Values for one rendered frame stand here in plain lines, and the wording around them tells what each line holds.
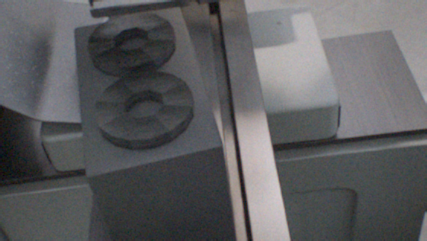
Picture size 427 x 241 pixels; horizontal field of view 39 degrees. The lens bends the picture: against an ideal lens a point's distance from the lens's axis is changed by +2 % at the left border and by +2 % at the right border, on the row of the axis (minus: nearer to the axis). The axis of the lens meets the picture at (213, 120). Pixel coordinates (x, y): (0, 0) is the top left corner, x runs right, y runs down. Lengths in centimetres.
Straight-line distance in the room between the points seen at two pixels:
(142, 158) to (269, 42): 61
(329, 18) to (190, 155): 203
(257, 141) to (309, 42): 36
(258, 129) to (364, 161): 34
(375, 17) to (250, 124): 177
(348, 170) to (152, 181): 61
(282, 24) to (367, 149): 28
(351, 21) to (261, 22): 137
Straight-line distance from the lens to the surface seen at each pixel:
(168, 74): 56
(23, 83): 97
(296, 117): 97
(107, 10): 101
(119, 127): 52
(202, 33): 94
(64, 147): 100
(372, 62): 118
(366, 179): 111
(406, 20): 250
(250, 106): 80
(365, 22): 248
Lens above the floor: 148
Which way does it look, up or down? 45 degrees down
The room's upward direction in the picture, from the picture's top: 8 degrees counter-clockwise
